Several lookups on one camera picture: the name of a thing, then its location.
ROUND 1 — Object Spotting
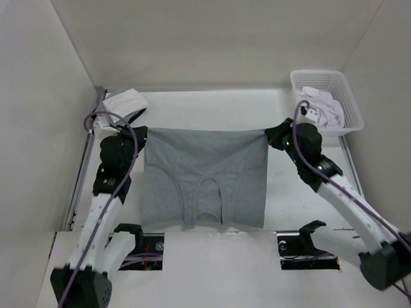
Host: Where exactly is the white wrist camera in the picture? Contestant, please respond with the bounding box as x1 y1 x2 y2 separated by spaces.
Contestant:
92 116 119 139
298 106 318 126

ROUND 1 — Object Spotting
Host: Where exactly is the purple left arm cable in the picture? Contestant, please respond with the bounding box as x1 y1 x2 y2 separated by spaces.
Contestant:
56 110 161 308

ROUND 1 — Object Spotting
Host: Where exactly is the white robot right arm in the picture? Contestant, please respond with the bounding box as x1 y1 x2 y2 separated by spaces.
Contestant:
264 118 410 291

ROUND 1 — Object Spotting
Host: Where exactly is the white folded tank top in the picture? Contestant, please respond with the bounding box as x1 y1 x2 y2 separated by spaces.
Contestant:
103 89 148 121

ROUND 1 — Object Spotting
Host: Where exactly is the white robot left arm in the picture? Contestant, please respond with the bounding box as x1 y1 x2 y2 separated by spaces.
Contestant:
50 126 148 307

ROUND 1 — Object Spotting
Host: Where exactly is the white crumpled tank top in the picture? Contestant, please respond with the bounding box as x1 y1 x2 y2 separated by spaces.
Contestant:
299 87 345 128

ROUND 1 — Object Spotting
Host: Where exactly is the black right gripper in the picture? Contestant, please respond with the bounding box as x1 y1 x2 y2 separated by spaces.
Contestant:
265 117 304 166

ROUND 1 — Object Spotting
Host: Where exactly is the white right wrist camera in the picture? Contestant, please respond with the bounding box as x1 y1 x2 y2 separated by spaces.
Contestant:
298 106 318 126

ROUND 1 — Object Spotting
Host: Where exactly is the white plastic laundry basket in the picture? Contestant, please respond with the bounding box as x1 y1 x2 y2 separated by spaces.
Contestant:
290 69 364 137

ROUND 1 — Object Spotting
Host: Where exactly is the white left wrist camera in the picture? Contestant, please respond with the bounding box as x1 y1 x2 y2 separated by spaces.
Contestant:
92 116 119 139

